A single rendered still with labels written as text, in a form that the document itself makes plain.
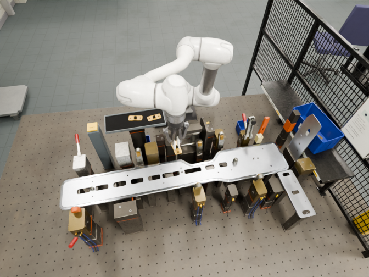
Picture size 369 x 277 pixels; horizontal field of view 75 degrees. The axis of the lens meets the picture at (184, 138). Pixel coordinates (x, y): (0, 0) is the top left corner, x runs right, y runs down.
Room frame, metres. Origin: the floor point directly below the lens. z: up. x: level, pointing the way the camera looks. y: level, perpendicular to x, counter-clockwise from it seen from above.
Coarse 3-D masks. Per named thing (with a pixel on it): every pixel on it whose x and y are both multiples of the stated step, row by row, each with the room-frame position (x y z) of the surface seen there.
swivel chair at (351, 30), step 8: (360, 8) 2.83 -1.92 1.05; (368, 8) 2.82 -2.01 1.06; (352, 16) 2.84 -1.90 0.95; (360, 16) 2.83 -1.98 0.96; (368, 16) 2.82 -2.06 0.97; (344, 24) 2.88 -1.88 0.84; (352, 24) 2.85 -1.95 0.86; (360, 24) 2.83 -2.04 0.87; (368, 24) 2.82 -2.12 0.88; (344, 32) 2.87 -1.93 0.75; (352, 32) 2.85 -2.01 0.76; (360, 32) 2.84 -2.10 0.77; (368, 32) 2.83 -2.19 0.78; (320, 40) 3.06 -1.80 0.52; (336, 40) 2.89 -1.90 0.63; (352, 40) 2.86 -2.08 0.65; (360, 40) 2.85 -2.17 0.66; (368, 40) 2.83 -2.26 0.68; (328, 48) 2.87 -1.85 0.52; (344, 48) 2.88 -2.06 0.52; (312, 64) 3.12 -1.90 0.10; (320, 64) 3.03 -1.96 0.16; (312, 72) 2.96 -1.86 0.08; (328, 80) 2.78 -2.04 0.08
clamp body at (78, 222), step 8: (72, 216) 0.40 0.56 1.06; (80, 216) 0.40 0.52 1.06; (88, 216) 0.43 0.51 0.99; (72, 224) 0.36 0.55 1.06; (80, 224) 0.36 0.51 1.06; (88, 224) 0.38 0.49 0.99; (96, 224) 0.43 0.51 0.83; (72, 232) 0.33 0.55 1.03; (88, 232) 0.35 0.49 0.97; (96, 232) 0.39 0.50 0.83; (88, 240) 0.34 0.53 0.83; (96, 240) 0.35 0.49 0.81
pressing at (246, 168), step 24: (264, 144) 0.94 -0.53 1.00; (144, 168) 0.73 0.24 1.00; (168, 168) 0.73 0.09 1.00; (192, 168) 0.74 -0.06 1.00; (216, 168) 0.75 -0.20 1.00; (240, 168) 0.75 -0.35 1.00; (264, 168) 0.76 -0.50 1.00; (288, 168) 0.77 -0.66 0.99; (72, 192) 0.56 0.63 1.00; (96, 192) 0.56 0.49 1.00; (120, 192) 0.57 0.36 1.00; (144, 192) 0.57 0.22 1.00
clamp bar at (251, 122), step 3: (249, 117) 0.98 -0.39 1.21; (252, 117) 0.98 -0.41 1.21; (249, 120) 0.97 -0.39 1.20; (252, 120) 0.96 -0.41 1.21; (249, 123) 0.96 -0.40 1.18; (252, 123) 0.94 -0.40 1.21; (255, 123) 0.95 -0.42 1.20; (249, 126) 0.97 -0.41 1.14; (252, 126) 0.96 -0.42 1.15; (246, 129) 0.97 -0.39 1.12; (249, 129) 0.97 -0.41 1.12; (252, 129) 0.96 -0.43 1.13; (246, 132) 0.96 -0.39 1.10; (249, 132) 0.96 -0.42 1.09; (246, 135) 0.95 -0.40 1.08; (249, 135) 0.96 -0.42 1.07; (246, 138) 0.94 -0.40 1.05; (249, 138) 0.95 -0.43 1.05
